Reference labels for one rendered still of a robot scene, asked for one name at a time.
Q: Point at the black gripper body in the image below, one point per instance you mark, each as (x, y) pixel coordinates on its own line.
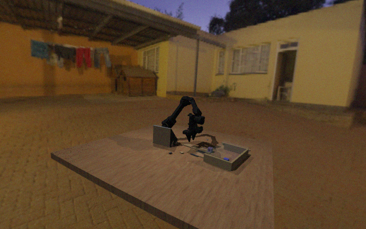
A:
(190, 129)

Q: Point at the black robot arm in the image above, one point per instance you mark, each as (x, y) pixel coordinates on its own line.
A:
(197, 118)

